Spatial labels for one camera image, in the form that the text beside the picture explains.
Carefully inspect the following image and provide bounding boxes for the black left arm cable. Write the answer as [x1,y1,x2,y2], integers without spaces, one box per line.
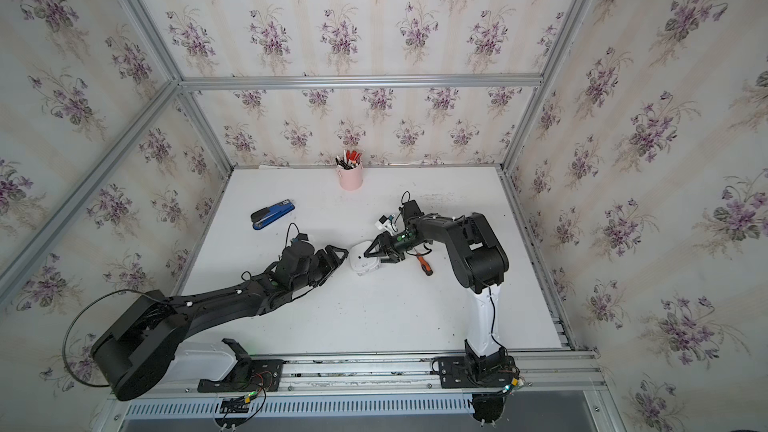
[61,289,163,389]

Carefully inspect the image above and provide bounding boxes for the orange handled screwdriver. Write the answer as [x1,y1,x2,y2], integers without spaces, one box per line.
[417,255,433,276]

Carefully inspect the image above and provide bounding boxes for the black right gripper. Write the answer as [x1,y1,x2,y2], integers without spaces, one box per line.
[362,231,417,262]

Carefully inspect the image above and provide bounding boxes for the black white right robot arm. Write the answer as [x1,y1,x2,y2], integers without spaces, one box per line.
[363,213,512,381]

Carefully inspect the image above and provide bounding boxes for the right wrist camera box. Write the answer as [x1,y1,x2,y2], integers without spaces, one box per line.
[375,200,424,235]

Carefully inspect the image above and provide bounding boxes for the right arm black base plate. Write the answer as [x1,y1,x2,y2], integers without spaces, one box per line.
[431,349,523,392]

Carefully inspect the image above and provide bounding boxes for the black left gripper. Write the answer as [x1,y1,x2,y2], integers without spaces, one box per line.
[289,246,351,296]

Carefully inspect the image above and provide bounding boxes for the aluminium front rail frame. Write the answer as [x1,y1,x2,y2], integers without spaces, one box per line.
[135,348,607,399]

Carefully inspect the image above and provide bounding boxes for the white ventilation grille strip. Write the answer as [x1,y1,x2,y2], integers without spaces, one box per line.
[125,393,474,420]

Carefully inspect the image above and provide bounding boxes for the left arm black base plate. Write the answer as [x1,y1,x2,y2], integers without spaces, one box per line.
[197,359,284,393]

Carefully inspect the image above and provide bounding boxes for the white square alarm clock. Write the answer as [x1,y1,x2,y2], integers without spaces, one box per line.
[348,240,381,276]

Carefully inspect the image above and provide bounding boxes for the pink pen cup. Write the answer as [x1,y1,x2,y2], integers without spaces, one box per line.
[336,165,364,191]

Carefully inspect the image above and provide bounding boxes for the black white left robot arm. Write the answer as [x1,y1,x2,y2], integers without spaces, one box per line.
[90,241,349,401]

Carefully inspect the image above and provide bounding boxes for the blue black stapler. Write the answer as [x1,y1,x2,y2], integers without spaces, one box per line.
[250,199,295,230]

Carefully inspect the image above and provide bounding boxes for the red and black pens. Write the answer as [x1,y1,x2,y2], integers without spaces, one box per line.
[335,150,362,170]

